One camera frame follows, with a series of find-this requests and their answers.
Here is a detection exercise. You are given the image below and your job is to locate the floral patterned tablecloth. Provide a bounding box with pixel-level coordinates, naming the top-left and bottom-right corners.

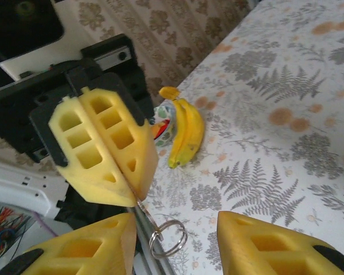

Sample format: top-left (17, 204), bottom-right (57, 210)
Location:
top-left (131, 0), bottom-right (344, 275)

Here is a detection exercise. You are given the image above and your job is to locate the silver key with ring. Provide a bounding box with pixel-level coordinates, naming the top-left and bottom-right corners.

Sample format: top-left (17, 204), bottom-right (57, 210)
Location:
top-left (134, 199), bottom-right (189, 260)

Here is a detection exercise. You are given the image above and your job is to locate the small colourful toy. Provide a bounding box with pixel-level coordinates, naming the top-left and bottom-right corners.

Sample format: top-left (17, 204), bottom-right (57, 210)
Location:
top-left (150, 104), bottom-right (178, 148)

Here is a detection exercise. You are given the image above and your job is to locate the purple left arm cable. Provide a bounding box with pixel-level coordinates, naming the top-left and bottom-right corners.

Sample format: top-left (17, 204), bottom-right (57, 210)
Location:
top-left (31, 213), bottom-right (60, 238)

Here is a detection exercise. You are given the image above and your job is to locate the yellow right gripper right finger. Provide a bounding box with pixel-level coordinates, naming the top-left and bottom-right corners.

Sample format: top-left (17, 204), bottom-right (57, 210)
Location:
top-left (217, 211), bottom-right (344, 275)

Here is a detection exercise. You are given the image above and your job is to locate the bundle of coloured wires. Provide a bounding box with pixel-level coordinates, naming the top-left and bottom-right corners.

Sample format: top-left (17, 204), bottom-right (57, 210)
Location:
top-left (0, 205), bottom-right (34, 266)

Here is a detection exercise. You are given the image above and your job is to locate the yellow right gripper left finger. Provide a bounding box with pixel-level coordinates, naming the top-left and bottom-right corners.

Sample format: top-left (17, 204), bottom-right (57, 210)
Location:
top-left (0, 212), bottom-right (138, 275)

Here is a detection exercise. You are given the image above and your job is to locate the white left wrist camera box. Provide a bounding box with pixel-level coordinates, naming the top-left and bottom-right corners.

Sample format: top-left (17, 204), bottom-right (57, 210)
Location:
top-left (0, 0), bottom-right (67, 81)

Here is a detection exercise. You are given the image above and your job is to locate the aluminium table frame rail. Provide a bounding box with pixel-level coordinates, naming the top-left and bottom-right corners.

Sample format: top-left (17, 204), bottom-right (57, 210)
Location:
top-left (131, 206), bottom-right (177, 275)

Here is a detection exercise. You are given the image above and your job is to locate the yellow banana bunch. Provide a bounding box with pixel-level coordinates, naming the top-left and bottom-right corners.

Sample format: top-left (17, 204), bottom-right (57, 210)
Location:
top-left (159, 87), bottom-right (206, 170)

